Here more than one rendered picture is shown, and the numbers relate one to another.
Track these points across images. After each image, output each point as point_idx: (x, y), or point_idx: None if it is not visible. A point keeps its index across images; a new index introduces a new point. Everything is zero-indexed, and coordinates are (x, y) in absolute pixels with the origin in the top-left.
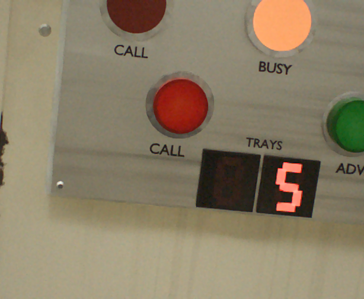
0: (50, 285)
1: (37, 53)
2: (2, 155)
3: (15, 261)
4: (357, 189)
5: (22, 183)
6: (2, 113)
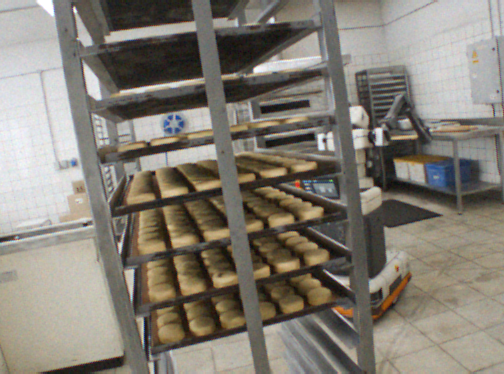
0: (102, 268)
1: (96, 246)
2: (98, 257)
3: (101, 267)
4: None
5: (99, 259)
6: (97, 253)
